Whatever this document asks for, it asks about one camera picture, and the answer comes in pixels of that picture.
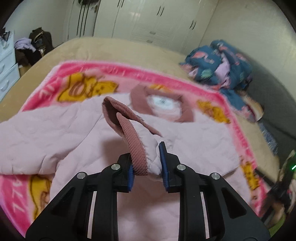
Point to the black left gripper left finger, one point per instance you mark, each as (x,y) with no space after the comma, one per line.
(86,207)

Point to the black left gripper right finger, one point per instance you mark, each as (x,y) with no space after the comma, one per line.
(210,209)

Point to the pink quilted jacket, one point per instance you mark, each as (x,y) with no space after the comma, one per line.
(90,135)

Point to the purple clothes pile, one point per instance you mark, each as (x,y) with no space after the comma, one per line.
(24,44)

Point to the pink bear fleece blanket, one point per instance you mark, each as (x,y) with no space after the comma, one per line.
(23,197)

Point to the grey headboard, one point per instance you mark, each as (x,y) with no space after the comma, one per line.
(278,105)

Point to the blue flamingo duvet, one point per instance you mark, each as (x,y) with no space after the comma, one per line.
(223,68)

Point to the white drawer cabinet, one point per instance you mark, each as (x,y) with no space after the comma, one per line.
(9,69)

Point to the beige bed cover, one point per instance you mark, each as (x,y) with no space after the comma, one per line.
(140,56)

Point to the black bag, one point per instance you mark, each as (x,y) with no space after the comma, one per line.
(41,40)

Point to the white wardrobe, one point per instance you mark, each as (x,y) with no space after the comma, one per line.
(173,24)

